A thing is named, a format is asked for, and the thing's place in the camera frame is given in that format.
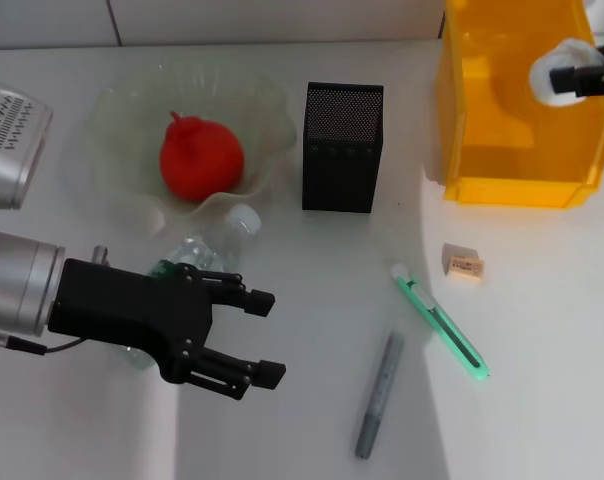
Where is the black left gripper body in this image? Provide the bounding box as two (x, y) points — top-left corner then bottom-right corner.
(47, 257), (214, 385)

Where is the white paper ball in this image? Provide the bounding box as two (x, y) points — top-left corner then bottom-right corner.
(527, 37), (604, 108)

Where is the clear green-label water bottle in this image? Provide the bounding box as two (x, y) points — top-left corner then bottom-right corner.
(121, 203), (262, 371)

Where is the green utility knife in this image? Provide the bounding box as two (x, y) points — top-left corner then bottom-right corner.
(390, 263), (491, 382)

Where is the beige eraser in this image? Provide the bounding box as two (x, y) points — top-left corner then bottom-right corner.
(447, 253), (486, 286)

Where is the grey marker pen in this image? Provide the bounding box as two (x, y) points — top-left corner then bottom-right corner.
(354, 329), (407, 460)

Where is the black mesh pen holder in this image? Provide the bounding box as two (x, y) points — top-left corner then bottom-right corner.
(301, 81), (386, 215)

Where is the green glass fruit bowl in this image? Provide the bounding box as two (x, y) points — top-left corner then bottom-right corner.
(84, 59), (298, 236)

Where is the yellow plastic bin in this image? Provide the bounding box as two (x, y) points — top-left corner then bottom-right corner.
(435, 0), (604, 210)

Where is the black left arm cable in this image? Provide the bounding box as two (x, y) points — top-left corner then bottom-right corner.
(0, 333), (86, 357)

